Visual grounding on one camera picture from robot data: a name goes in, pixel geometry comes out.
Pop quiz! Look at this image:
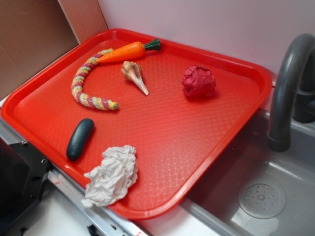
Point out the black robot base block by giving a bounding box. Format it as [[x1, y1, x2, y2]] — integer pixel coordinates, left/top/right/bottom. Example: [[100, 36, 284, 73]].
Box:
[[0, 140, 51, 235]]

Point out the crumpled white paper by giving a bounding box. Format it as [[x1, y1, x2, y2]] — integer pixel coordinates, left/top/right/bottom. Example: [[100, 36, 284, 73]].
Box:
[[81, 145, 138, 208]]

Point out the red plastic tray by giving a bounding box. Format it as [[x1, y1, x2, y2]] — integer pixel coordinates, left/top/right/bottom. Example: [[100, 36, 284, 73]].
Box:
[[1, 29, 272, 220]]

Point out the beige conch seashell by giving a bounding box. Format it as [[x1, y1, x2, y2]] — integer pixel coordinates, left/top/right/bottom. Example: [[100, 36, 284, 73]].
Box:
[[121, 61, 149, 96]]

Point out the crumpled red paper ball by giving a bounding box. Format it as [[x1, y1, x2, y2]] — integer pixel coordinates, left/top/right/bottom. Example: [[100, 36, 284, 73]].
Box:
[[182, 65, 216, 98]]

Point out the orange toy carrot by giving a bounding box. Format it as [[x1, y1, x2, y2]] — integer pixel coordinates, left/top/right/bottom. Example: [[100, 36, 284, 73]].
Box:
[[96, 38, 161, 63]]

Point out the dark green toy cucumber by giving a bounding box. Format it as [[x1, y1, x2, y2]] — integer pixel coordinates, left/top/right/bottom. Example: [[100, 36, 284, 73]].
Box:
[[66, 118, 95, 161]]

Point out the grey plastic sink basin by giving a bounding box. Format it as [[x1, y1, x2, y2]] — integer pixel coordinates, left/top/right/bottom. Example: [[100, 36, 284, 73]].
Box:
[[182, 108, 315, 236]]

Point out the sink drain strainer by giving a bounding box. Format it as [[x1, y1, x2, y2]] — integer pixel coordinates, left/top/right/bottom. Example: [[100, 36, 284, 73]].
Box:
[[238, 178, 286, 219]]

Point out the grey toy faucet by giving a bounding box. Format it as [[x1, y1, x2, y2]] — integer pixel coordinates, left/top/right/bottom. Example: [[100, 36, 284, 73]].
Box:
[[268, 33, 315, 152]]

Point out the brown cardboard panel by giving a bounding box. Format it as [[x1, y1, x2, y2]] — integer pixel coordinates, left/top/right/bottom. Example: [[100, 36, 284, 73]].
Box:
[[0, 0, 108, 99]]

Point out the multicolour twisted rope toy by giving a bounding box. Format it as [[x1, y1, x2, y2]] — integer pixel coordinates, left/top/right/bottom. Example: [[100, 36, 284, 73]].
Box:
[[71, 49, 119, 111]]

